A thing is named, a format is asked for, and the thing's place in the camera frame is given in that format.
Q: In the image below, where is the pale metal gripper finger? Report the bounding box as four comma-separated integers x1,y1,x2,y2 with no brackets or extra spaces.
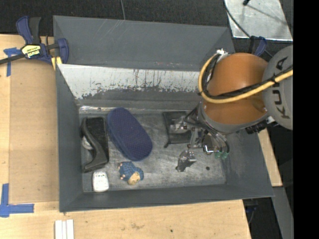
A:
170,119,192,134
175,150,198,173

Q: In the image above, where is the black flat square pad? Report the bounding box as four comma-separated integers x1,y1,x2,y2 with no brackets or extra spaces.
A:
162,111,194,148

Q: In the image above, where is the blue dotted glasses case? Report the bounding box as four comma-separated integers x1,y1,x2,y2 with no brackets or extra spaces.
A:
107,107,154,162

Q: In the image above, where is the blue toy hedgehog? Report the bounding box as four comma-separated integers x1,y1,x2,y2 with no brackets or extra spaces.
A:
117,161,145,186

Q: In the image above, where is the grey metal bin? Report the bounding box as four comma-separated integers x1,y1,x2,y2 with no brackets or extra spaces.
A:
52,15,275,213

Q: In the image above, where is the small white plastic box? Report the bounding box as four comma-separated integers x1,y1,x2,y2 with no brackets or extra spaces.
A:
92,171,110,193

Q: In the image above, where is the black scrubbing brush with handle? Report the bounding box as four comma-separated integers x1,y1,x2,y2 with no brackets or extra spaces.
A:
79,116,110,173

